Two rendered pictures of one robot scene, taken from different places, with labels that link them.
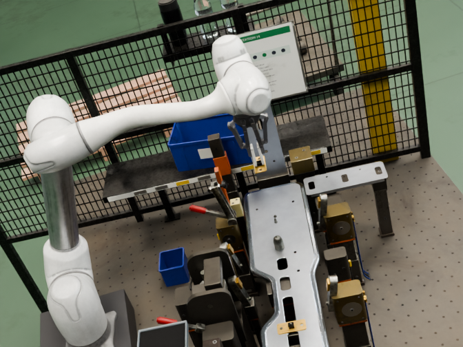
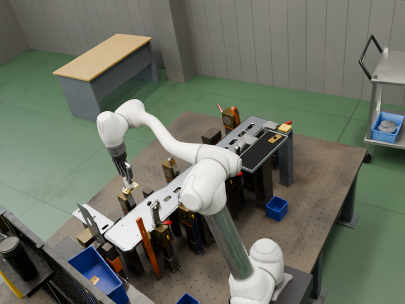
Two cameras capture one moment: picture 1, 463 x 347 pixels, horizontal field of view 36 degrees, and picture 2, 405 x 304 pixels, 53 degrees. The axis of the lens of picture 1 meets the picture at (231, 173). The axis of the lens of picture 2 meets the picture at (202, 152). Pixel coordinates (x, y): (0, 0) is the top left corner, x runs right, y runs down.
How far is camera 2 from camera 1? 3.07 m
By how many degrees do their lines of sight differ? 98
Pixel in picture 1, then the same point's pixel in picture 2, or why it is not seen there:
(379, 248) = not seen: hidden behind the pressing
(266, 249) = (163, 209)
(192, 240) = not seen: outside the picture
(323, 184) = (101, 222)
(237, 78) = (132, 103)
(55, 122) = (207, 154)
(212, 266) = not seen: hidden behind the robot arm
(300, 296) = (180, 181)
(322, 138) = (61, 244)
